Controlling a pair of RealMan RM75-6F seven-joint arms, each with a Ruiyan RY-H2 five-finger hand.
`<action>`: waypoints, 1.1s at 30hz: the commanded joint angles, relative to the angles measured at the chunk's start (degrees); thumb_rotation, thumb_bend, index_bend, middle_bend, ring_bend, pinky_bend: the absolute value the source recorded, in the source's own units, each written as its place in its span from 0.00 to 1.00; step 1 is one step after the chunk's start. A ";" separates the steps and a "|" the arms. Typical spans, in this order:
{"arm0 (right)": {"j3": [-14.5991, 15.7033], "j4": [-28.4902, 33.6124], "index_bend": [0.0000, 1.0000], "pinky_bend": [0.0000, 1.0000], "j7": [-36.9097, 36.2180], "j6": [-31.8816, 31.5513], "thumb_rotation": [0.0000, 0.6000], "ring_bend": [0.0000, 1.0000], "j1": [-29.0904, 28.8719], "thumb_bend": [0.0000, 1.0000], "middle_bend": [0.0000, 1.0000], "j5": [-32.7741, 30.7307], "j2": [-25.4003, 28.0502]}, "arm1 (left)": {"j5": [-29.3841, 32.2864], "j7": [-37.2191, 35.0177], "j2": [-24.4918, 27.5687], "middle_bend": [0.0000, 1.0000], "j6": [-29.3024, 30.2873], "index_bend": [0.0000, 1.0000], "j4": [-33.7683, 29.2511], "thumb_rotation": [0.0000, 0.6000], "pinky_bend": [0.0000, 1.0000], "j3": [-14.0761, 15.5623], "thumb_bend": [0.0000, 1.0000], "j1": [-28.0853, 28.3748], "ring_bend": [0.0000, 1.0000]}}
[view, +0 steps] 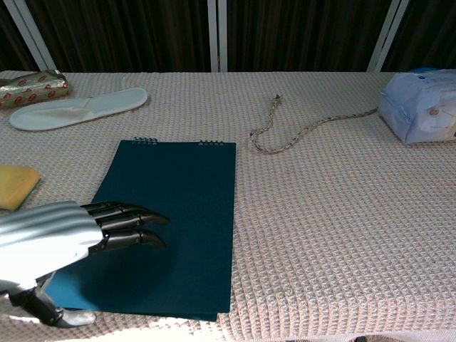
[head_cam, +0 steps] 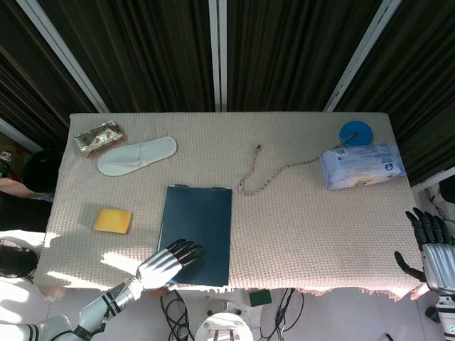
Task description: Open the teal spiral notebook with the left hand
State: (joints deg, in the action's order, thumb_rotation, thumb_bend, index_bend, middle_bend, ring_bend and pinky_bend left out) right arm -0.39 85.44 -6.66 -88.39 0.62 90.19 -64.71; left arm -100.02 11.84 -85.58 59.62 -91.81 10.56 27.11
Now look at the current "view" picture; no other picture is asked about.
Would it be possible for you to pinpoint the blue plastic tissue pack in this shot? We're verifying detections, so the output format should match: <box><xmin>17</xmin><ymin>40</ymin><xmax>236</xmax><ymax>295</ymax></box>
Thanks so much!
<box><xmin>377</xmin><ymin>68</ymin><xmax>456</xmax><ymax>145</ymax></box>

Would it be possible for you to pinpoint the white disposable slipper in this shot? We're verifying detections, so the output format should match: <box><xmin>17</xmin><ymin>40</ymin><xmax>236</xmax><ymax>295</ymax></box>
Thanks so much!
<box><xmin>9</xmin><ymin>87</ymin><xmax>149</xmax><ymax>132</ymax></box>

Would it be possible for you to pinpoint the dark teal spiral notebook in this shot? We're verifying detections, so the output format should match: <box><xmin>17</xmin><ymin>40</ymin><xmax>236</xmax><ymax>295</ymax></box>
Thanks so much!
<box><xmin>44</xmin><ymin>136</ymin><xmax>237</xmax><ymax>322</ymax></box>

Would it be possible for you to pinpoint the yellow green sponge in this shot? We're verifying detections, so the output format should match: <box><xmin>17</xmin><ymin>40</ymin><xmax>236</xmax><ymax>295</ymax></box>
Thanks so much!
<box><xmin>0</xmin><ymin>164</ymin><xmax>43</xmax><ymax>211</ymax></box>

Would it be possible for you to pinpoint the pink waffle-weave table cloth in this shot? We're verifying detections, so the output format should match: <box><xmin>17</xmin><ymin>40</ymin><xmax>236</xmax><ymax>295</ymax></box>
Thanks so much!
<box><xmin>0</xmin><ymin>71</ymin><xmax>456</xmax><ymax>342</ymax></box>

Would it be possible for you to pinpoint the gold red patterned wrapped package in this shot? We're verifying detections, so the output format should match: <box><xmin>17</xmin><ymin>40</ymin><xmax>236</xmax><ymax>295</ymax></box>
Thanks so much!
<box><xmin>0</xmin><ymin>70</ymin><xmax>70</xmax><ymax>110</ymax></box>

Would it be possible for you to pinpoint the white metal frame post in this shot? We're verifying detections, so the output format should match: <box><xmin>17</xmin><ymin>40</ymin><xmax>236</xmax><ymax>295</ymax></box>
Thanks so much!
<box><xmin>366</xmin><ymin>0</ymin><xmax>410</xmax><ymax>73</ymax></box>
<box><xmin>2</xmin><ymin>0</ymin><xmax>60</xmax><ymax>72</ymax></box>
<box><xmin>207</xmin><ymin>0</ymin><xmax>229</xmax><ymax>73</ymax></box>

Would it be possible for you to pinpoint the dark brown curtain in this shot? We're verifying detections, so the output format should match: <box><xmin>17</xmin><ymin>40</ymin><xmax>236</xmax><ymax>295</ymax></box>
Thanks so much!
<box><xmin>0</xmin><ymin>0</ymin><xmax>456</xmax><ymax>73</ymax></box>

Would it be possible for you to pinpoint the braided multicolour rope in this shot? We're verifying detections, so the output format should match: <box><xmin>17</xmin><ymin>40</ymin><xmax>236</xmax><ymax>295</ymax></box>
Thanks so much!
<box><xmin>249</xmin><ymin>93</ymin><xmax>379</xmax><ymax>155</ymax></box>

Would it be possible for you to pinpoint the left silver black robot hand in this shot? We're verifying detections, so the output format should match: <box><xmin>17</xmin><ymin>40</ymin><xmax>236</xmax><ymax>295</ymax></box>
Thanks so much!
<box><xmin>0</xmin><ymin>200</ymin><xmax>171</xmax><ymax>328</ymax></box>

